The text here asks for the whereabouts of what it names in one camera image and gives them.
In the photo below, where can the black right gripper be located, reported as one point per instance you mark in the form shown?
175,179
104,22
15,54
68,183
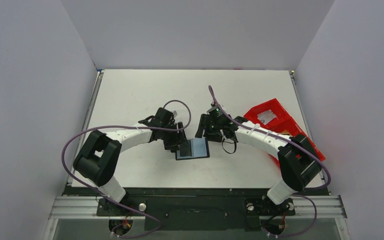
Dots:
210,129

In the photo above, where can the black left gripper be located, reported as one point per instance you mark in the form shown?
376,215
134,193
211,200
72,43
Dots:
179,139

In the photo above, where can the black leather card holder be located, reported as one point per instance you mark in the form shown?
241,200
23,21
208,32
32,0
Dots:
200,149

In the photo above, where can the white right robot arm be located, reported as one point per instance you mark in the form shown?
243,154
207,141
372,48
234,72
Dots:
295,154

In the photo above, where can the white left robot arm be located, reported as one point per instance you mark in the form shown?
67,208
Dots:
98,157

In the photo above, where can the silver card in bin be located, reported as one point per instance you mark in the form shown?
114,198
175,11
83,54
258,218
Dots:
266,117

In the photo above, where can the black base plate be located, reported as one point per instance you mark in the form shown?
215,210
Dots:
188,209

